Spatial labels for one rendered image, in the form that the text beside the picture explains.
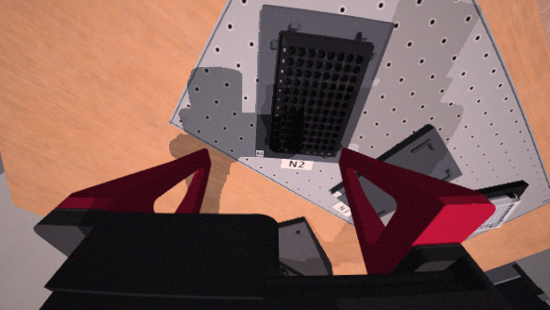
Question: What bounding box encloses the white well plate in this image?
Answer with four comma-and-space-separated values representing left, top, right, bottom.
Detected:
474, 194, 521, 233

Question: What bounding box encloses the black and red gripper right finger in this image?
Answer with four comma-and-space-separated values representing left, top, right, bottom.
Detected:
339, 147, 496, 274

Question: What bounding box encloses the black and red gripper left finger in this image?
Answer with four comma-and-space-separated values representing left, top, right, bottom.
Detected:
54, 148, 211, 214

